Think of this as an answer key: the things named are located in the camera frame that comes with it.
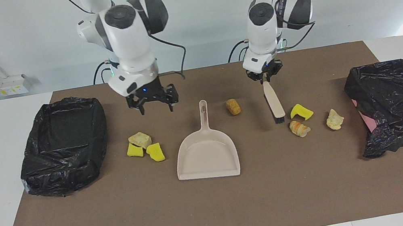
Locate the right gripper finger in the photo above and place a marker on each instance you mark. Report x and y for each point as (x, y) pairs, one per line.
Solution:
(172, 95)
(137, 104)

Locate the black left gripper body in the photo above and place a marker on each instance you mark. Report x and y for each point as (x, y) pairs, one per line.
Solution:
(264, 69)

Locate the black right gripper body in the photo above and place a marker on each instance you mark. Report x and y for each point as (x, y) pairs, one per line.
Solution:
(148, 91)

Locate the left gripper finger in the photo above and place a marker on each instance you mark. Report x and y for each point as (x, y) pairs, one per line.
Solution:
(276, 71)
(255, 78)

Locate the beige brush with black bristles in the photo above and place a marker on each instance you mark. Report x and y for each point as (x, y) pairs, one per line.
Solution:
(274, 103)

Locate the beige sponge chunk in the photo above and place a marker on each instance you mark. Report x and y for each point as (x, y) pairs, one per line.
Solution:
(140, 140)

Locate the brown oval bread roll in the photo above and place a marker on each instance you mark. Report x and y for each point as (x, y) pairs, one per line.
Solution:
(233, 107)

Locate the small yellow sponge piece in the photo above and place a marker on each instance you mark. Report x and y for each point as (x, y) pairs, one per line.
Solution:
(135, 150)

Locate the notched yellow sponge piece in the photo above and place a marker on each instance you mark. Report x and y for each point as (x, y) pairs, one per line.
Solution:
(300, 112)

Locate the large yellow sponge piece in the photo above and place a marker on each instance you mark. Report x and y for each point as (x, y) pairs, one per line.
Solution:
(155, 152)

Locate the striped orange croissant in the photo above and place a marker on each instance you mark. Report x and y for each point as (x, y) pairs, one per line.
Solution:
(299, 128)

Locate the beige plastic dustpan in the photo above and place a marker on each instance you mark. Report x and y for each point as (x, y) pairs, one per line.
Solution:
(209, 156)

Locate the pale crumbly bread chunk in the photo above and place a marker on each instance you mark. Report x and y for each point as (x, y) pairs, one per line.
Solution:
(334, 119)

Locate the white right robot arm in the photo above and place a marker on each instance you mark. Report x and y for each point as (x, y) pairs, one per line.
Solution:
(129, 47)

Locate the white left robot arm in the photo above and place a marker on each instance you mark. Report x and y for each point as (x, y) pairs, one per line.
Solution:
(264, 37)

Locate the black bag lined bin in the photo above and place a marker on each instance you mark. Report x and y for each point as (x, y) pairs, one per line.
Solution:
(63, 168)

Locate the pink plastic bin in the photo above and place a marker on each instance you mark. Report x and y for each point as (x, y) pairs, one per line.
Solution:
(366, 118)

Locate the brown table mat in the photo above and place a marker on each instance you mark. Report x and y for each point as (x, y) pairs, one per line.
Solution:
(217, 208)

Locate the white wall socket box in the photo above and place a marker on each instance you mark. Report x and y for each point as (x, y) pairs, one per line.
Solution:
(8, 86)

